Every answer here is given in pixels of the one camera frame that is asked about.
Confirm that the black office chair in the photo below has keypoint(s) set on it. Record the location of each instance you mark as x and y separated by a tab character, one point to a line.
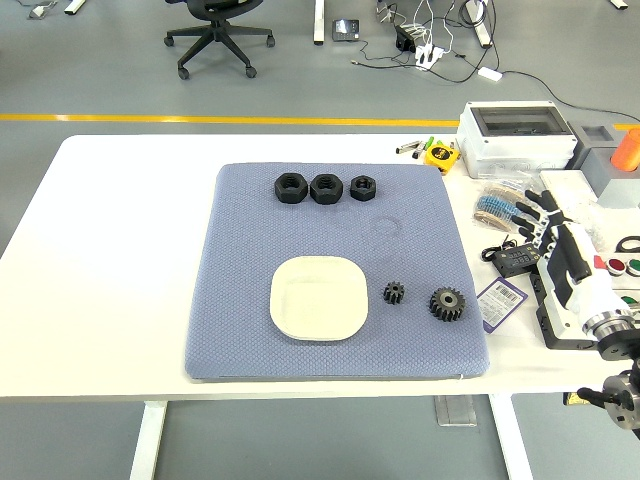
220	30

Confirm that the white purple label card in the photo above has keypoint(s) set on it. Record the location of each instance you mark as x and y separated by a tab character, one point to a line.
500	300

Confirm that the large black hex nut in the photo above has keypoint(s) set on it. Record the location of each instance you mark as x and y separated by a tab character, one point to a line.
285	193
320	195

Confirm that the black desk phone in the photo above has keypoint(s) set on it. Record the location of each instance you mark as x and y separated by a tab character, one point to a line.
346	29

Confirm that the grey electrical enclosure box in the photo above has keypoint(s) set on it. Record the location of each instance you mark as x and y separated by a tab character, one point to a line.
500	150

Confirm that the small black hex nut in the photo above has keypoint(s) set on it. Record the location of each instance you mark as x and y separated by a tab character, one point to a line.
357	193

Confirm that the grey push-button control panel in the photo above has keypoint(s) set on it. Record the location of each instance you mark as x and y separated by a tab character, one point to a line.
555	320

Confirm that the light grey holder block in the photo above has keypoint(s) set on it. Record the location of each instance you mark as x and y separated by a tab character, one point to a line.
620	187

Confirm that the white flat box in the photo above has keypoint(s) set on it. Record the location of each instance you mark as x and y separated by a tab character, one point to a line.
565	180

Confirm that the silver black marker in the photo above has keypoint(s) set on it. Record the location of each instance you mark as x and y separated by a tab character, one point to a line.
409	147

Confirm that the dark grey recessed block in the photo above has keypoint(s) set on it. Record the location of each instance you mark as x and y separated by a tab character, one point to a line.
582	155

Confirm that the white background desk leg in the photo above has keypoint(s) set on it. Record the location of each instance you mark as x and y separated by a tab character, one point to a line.
75	6
319	22
620	3
481	25

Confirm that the white square plate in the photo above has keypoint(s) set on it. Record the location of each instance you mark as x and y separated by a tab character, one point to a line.
320	300

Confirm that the grey floor device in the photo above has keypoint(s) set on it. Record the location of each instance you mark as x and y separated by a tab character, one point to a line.
40	11

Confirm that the white table leg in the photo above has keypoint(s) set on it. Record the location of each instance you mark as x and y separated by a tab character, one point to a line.
512	440
147	440

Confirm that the large black gear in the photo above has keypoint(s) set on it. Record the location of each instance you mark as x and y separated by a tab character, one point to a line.
440	312

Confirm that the black power adapter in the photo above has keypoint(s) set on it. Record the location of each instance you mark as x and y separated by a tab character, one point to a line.
404	39

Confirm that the yellow tape measure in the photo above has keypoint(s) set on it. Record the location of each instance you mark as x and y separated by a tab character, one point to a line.
440	156

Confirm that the black white marker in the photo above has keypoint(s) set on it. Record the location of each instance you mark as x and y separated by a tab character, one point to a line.
419	152

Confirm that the small black gear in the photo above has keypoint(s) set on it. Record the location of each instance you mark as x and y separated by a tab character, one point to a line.
394	296

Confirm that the orange cylinder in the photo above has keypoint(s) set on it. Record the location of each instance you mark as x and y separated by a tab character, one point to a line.
627	150

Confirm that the clear plastic parts bag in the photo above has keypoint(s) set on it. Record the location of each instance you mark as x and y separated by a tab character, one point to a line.
590	220

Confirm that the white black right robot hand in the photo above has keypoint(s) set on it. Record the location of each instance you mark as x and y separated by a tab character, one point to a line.
575	260

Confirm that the white power adapter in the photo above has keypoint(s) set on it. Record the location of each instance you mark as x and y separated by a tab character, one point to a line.
490	74

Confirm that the blue-grey quilted mat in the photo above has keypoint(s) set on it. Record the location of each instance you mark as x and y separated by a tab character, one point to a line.
250	300

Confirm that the grey floor plate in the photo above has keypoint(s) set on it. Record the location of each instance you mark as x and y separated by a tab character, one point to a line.
455	411

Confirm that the black digital display module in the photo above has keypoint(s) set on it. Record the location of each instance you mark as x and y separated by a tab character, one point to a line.
517	260

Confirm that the bag of resistors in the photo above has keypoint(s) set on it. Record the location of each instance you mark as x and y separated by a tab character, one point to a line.
500	205

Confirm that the white power strip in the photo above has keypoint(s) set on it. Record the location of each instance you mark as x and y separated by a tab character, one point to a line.
429	55

